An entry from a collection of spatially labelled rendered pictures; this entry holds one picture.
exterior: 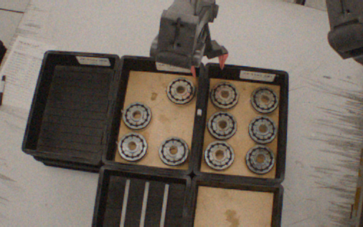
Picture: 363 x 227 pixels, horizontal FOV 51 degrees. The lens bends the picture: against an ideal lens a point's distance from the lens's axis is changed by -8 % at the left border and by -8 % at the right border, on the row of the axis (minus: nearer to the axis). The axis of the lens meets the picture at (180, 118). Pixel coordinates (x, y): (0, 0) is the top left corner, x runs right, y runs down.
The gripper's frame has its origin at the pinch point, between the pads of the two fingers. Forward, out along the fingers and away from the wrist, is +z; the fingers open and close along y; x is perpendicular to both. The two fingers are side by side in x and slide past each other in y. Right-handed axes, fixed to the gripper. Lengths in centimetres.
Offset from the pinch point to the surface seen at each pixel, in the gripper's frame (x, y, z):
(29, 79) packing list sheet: 47, -66, 7
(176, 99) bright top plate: 5.1, -11.6, 11.2
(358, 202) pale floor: -8, 73, 115
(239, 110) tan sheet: -3.4, 8.0, 18.7
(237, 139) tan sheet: -11.6, 3.1, 23.6
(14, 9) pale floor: 169, -83, 18
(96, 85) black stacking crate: 22.4, -37.3, 5.7
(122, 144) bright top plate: -2.0, -34.8, 16.0
